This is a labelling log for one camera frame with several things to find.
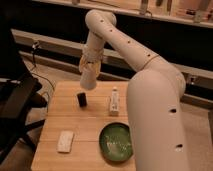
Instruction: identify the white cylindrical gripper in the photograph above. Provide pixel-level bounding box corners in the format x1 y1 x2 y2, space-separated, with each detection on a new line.
80 63 99 90

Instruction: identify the black cable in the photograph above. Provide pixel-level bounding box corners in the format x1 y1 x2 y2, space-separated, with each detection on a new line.
31 41 57 101

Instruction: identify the green ceramic bowl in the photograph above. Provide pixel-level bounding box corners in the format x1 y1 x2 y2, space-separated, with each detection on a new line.
99 122 133 163

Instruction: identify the black chair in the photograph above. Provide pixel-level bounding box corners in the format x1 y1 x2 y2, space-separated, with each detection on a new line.
0 26 47 164

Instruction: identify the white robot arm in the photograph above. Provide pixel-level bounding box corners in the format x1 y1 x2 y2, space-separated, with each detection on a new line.
79 10 190 171

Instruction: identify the white rectangular eraser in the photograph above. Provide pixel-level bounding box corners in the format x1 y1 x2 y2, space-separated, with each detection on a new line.
57 131 74 153

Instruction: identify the dark ceramic cup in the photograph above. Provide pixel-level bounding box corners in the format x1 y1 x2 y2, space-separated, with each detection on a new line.
77 92 87 107

